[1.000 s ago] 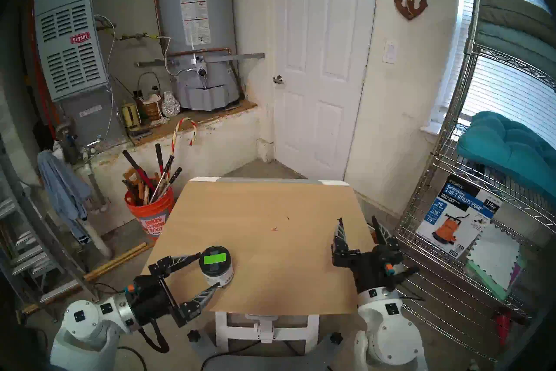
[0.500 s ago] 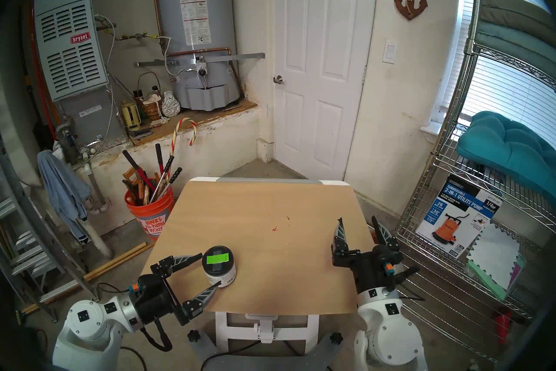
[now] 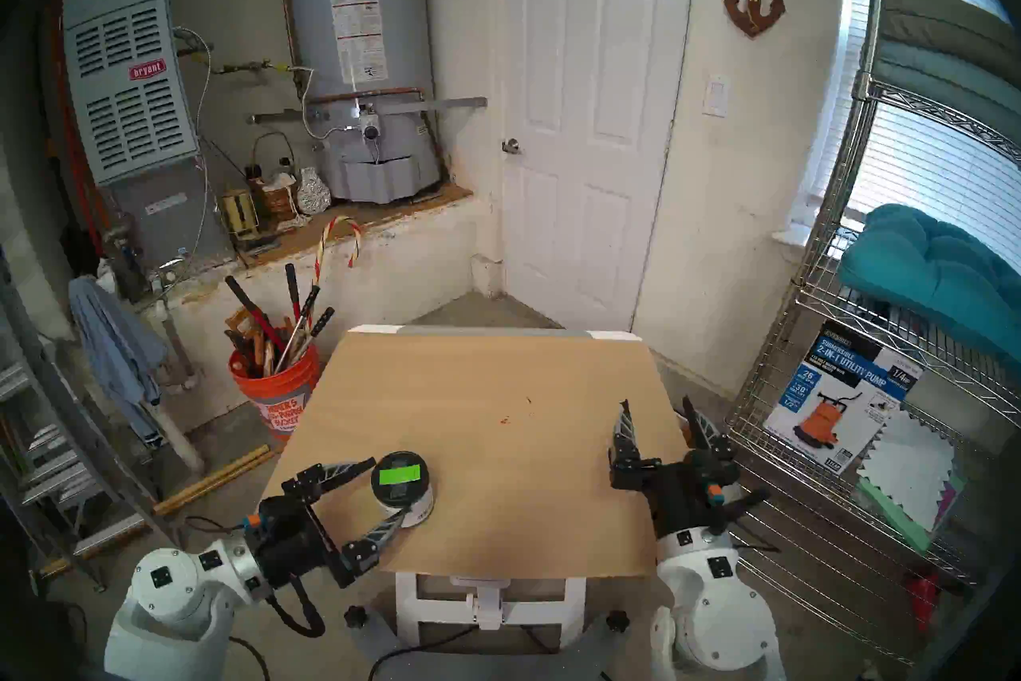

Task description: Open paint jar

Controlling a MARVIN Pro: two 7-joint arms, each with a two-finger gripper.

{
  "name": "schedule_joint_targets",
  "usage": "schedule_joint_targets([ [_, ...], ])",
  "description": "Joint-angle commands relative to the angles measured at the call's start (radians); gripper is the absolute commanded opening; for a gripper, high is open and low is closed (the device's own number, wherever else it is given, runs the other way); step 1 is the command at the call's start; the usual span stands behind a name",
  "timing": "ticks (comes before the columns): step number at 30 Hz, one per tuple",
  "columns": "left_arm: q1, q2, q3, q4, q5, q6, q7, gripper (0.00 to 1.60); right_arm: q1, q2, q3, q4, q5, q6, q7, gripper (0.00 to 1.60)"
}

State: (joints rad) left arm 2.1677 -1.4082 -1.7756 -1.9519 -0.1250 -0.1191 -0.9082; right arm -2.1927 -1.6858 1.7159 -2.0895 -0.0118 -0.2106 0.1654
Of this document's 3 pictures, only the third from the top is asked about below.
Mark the olive cushion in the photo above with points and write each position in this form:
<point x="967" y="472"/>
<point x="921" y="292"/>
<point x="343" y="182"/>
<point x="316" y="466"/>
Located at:
<point x="949" y="21"/>

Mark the yellow gas line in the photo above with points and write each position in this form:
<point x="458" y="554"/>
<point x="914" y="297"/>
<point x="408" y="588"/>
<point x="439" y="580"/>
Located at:
<point x="247" y="67"/>

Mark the black lid with green tape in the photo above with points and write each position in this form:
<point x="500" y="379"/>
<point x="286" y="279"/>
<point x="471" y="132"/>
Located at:
<point x="399" y="476"/>

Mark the red object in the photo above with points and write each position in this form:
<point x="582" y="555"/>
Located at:
<point x="924" y="600"/>

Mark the white window sill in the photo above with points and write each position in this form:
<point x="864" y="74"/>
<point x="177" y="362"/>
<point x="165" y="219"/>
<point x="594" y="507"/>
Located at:
<point x="794" y="235"/>

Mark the black grip metal tool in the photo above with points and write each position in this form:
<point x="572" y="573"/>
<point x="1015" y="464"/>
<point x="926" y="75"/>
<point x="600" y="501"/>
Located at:
<point x="311" y="296"/>
<point x="323" y="320"/>

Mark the white light switch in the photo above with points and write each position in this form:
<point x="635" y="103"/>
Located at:
<point x="715" y="97"/>

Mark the silver door knob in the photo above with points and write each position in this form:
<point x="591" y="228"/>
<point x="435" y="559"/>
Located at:
<point x="510" y="146"/>

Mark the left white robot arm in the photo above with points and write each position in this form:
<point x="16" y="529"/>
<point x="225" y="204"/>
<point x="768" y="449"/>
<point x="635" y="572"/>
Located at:
<point x="167" y="592"/>

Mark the orange plastic bucket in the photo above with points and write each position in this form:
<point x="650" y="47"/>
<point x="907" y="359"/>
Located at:
<point x="279" y="400"/>

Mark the white paint jar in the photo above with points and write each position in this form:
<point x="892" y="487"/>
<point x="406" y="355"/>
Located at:
<point x="419" y="513"/>

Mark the striped candy cane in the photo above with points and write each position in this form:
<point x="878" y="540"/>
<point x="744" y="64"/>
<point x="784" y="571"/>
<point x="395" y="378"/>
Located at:
<point x="343" y="218"/>

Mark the blue cloth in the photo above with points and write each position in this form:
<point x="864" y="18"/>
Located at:
<point x="116" y="352"/>

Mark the utility pump cardboard box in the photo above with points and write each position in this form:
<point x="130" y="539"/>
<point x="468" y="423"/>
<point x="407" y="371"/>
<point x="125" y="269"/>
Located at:
<point x="837" y="384"/>

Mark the grey water heater tank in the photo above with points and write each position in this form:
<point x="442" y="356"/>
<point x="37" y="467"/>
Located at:
<point x="359" y="49"/>

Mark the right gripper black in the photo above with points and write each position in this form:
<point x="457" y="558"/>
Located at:
<point x="690" y="492"/>

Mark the aluminium ladder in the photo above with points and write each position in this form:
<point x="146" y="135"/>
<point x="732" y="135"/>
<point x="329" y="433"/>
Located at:
<point x="48" y="464"/>

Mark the crumpled aluminium foil lump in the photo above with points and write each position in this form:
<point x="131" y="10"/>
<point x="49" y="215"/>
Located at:
<point x="313" y="193"/>

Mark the yellow container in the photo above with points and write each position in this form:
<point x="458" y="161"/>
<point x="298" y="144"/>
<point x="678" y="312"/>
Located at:
<point x="239" y="213"/>

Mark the wooden pole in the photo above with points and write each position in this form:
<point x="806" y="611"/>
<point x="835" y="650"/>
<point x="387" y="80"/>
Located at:
<point x="211" y="480"/>

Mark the grey Bryant furnace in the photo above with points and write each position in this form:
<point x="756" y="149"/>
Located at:
<point x="128" y="97"/>

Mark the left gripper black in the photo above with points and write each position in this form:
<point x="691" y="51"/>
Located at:
<point x="291" y="540"/>

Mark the white window blinds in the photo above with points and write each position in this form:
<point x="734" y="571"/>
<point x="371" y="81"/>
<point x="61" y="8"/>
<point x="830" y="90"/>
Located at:
<point x="917" y="161"/>

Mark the white panel door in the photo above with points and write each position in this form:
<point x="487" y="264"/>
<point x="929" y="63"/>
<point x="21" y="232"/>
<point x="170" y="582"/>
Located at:
<point x="590" y="129"/>

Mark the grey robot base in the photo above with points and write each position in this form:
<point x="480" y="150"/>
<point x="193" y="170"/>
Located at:
<point x="494" y="662"/>

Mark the teal tufted cushion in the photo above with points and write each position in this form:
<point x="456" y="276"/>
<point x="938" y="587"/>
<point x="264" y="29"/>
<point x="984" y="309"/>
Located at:
<point x="933" y="264"/>

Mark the white table stand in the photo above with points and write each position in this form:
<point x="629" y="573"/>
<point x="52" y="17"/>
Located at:
<point x="486" y="600"/>

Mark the grey green cushion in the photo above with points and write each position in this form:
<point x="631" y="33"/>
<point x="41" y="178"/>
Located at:
<point x="941" y="77"/>

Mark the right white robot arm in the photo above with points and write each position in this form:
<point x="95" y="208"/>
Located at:
<point x="718" y="607"/>

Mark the wooden platform ledge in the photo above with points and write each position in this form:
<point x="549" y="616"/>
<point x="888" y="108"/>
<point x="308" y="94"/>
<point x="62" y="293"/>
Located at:
<point x="375" y="213"/>

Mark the green foam sheet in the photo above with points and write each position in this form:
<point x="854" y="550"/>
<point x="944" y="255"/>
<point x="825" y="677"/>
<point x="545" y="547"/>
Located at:
<point x="881" y="505"/>

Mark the white zigzag edged sheets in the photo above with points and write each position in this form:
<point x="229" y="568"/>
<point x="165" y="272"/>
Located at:
<point x="909" y="472"/>

